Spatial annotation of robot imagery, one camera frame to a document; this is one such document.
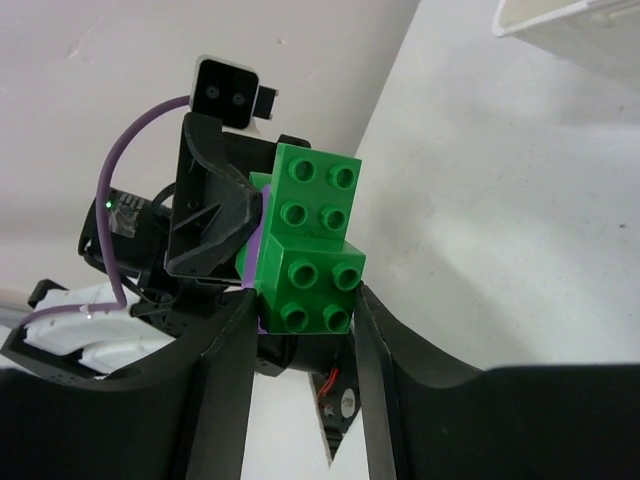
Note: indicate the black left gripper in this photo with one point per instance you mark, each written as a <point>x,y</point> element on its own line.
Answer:
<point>177,252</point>

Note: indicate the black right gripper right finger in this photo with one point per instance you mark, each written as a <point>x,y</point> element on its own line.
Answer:
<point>428,415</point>

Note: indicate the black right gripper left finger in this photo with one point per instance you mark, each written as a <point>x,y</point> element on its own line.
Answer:
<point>179,413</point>

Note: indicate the green purple lego cluster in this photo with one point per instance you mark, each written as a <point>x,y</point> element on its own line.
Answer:
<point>306,271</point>

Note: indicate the white three-compartment container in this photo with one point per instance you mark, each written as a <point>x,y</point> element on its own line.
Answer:
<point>601,37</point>

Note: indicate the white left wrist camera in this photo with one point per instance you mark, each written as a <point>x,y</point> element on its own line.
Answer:
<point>230,92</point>

